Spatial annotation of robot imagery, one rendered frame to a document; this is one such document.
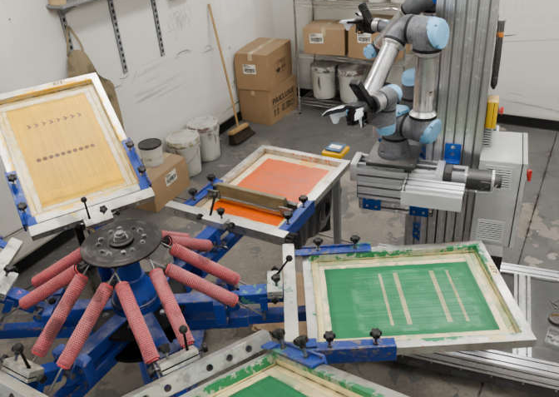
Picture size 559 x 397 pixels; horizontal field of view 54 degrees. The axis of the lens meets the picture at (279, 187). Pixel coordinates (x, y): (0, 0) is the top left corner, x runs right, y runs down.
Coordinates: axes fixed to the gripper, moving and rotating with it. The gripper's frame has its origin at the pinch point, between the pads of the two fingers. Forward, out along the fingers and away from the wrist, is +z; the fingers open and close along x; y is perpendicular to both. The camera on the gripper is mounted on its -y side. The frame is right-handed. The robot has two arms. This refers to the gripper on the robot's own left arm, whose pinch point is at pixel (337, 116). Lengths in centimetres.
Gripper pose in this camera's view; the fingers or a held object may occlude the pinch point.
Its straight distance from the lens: 197.3
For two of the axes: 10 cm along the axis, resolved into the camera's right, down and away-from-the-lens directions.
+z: -7.0, 4.0, -5.9
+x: -6.9, -1.9, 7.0
